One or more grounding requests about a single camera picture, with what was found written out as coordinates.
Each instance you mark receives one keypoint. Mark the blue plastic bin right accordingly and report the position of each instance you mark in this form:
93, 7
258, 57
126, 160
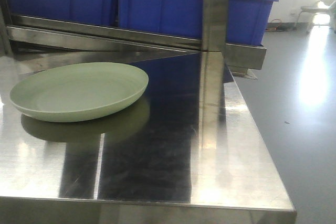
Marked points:
247, 19

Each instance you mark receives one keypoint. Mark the stainless steel shelf rail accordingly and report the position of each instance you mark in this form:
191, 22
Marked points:
76, 36

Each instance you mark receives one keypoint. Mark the stainless steel shelf post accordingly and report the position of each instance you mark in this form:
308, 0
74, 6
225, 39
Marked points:
214, 24

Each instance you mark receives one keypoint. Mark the light green round plate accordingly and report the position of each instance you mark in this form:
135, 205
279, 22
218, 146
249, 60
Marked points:
79, 92

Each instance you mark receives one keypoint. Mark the grey stool in background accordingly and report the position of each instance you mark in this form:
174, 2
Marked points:
320, 7

